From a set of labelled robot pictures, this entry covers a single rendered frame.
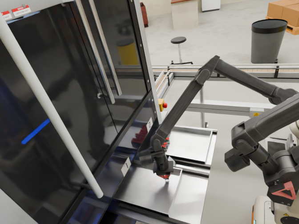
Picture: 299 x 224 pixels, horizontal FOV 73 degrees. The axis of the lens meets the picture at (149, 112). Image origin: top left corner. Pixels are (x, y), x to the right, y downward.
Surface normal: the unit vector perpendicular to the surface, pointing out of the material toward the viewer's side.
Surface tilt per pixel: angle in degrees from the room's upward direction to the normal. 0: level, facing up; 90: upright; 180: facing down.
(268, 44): 95
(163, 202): 0
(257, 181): 0
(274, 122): 79
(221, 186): 0
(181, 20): 90
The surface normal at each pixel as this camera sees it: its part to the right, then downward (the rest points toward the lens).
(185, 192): -0.18, -0.79
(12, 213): 0.91, 0.08
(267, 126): -0.26, 0.37
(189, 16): -0.15, 0.61
